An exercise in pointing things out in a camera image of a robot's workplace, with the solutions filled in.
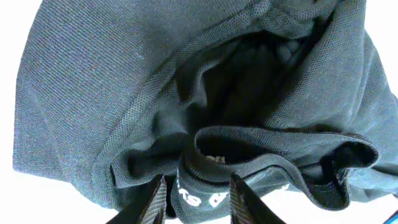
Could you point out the black t-shirt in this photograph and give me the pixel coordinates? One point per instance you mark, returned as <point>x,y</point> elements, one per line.
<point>112,94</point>

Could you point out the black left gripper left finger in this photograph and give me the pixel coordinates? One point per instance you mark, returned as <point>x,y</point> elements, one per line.
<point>151,209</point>

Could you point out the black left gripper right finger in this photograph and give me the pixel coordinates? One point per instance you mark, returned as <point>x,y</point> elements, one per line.
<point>246,207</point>

